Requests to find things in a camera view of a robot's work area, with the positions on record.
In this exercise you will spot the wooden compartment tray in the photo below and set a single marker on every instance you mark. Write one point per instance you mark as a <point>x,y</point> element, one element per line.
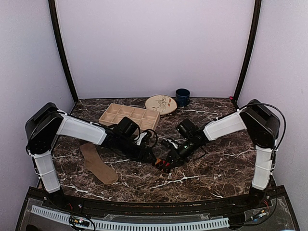
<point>146,119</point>

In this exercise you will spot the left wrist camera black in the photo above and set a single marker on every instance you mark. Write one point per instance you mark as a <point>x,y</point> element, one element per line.
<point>127,126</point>

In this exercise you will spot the dark blue mug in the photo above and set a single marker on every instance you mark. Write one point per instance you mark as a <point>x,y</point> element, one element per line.
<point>182,97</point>

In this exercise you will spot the plain brown sock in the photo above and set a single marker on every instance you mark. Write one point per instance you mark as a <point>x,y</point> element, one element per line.
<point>94,163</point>

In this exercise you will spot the white slotted cable duct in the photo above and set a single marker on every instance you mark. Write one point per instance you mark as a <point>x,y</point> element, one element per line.
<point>102,225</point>

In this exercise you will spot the right black frame post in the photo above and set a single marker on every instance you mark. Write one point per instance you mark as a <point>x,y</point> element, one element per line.
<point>249,50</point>

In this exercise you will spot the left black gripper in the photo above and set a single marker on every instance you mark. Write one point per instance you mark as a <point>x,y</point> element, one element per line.
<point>142,157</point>

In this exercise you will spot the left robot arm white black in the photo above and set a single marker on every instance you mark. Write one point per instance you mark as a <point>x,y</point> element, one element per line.
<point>49,123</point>

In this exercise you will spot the argyle black red orange sock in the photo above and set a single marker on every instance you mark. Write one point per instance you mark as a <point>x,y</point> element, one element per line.
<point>163,165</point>

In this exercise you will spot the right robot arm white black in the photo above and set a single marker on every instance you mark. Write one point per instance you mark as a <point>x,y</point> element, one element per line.
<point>261,124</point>

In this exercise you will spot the black frame post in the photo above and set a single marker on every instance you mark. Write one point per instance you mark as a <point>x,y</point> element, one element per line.
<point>249,50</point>
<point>61,51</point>

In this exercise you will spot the left black frame post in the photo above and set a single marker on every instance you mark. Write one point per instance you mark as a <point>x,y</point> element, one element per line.
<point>61,51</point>

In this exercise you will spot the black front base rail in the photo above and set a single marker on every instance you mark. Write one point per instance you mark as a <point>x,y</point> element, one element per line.
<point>93,207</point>

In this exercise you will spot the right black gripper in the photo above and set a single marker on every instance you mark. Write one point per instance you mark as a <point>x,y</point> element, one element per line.
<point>178,160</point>

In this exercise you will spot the cream floral ceramic plate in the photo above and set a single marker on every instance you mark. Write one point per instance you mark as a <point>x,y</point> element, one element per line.
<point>161,103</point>

